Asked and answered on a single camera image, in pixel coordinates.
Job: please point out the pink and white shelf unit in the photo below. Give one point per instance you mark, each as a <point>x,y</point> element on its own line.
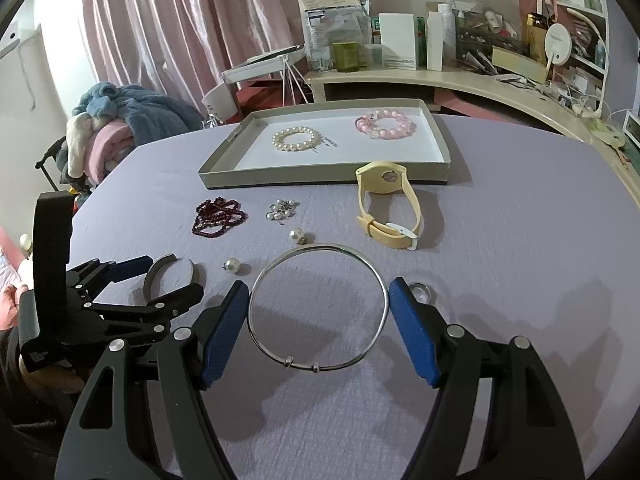
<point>585,20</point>

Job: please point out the cream cloth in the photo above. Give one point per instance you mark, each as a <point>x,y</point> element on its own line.
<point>79,142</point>

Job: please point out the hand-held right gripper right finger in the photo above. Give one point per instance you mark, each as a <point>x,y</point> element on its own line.
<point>415,332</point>

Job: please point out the white carton box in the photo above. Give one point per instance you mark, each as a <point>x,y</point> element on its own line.
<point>398,40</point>

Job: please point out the white mug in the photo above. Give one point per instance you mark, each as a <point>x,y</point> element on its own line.
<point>220,102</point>

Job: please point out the pearl stud earring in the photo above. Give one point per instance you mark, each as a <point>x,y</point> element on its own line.
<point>232,265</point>
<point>296,234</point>

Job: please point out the small silver earring cluster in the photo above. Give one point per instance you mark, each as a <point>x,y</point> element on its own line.
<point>280,210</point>

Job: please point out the white pump bottle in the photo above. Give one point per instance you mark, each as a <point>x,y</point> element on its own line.
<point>444,12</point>

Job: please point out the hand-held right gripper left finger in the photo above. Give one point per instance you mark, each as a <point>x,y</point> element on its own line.
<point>225,335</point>

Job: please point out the round white mirror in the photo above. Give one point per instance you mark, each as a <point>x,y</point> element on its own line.
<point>557,45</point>

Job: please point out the green glass jar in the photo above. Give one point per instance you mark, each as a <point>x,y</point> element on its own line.
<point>346,56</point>

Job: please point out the blue fleece blanket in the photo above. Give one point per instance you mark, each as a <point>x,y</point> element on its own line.
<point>145,110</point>

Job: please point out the grey cardboard tray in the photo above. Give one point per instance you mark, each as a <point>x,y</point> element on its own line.
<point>320,178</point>

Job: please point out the large silver bangle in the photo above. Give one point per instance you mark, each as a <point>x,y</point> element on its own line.
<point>289,363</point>

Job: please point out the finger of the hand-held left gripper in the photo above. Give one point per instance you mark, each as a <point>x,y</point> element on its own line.
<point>125,267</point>
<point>170,302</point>

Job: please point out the person's left hand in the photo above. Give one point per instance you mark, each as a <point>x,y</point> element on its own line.
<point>10,306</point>

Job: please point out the clear plastic storage container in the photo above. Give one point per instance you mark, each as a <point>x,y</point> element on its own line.
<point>330,15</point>

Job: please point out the pink satin curtain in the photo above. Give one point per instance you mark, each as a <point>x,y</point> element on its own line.
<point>175,25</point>

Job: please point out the clear acrylic organizer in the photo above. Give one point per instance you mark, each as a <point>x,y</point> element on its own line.
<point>480,15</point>

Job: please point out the pale green power strip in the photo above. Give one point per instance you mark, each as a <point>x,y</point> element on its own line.
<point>607,134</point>

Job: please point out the white desk lamp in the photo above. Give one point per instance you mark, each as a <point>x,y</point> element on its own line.
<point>597,50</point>

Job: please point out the pink blanket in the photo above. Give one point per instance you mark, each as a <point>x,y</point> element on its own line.
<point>112,150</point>

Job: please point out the curved beige desk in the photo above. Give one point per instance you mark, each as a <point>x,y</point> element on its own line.
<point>500,92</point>

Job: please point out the gold flat box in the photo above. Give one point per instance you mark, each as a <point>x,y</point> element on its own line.
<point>517,62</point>

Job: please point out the tall white box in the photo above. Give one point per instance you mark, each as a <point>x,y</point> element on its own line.
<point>434,45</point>

